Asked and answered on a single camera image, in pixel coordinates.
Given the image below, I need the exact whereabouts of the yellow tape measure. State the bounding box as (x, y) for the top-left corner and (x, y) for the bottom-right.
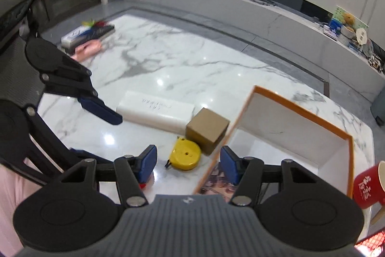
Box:
(164, 136), (202, 171)

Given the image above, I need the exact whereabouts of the printed picture card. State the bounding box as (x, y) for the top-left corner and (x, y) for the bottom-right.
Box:
(199, 161), (242, 197)

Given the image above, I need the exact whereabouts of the black remote control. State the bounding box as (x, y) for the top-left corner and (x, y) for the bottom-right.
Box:
(81, 24), (116, 38)

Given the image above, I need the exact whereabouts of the pink selfie stick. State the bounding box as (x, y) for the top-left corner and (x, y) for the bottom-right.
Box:
(71, 40), (103, 62)

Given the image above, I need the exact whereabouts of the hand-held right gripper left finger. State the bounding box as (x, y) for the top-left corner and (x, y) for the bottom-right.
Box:
(60, 145), (158, 207)

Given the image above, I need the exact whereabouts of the white round hand fan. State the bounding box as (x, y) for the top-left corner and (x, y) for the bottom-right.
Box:
(354, 26), (369, 46)

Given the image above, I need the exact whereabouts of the person's pink clothing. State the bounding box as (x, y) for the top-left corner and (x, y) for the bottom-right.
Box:
(0, 158), (39, 257)

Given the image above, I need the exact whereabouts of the red mug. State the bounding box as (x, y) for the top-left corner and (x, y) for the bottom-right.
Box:
(352, 160), (385, 210)

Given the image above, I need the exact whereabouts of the colourful feather toy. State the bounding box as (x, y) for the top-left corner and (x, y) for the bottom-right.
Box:
(81, 19), (106, 28)

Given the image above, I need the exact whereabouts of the orange cardboard box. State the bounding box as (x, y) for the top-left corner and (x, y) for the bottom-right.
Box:
(193, 85), (354, 198)

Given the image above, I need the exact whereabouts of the white box with blue label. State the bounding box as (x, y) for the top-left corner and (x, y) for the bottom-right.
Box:
(61, 27), (91, 49)

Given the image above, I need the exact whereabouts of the long white box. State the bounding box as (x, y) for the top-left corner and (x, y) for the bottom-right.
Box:
(116, 90), (196, 134)

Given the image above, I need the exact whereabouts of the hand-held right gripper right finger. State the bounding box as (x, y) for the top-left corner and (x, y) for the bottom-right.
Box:
(219, 146), (317, 207)

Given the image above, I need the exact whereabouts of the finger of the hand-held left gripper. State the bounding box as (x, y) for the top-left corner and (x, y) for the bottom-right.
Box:
(40, 57), (123, 126)
(0, 106), (116, 187)

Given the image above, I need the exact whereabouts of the small brown cardboard box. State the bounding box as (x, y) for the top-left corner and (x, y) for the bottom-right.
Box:
(185, 108), (231, 156)

